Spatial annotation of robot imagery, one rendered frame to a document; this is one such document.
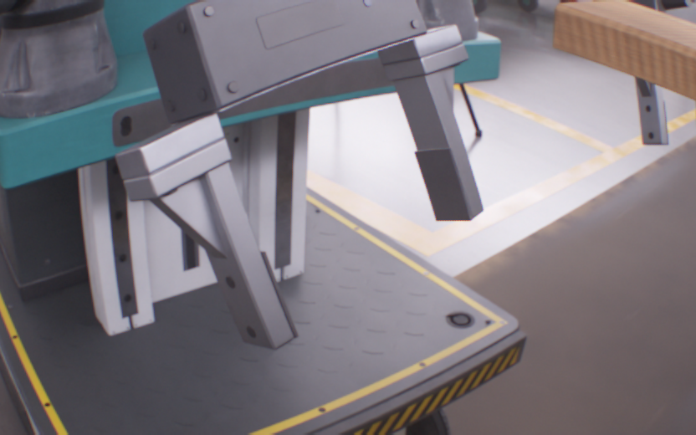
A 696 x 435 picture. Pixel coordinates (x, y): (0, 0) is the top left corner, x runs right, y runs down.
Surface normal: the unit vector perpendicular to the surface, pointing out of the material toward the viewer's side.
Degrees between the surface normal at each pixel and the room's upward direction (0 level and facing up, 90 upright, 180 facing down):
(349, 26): 66
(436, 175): 97
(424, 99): 97
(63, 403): 0
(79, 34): 73
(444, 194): 97
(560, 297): 0
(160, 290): 90
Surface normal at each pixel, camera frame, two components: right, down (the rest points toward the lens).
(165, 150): 0.63, 0.00
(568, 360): 0.05, -0.88
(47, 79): 0.33, 0.17
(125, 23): 0.61, 0.40
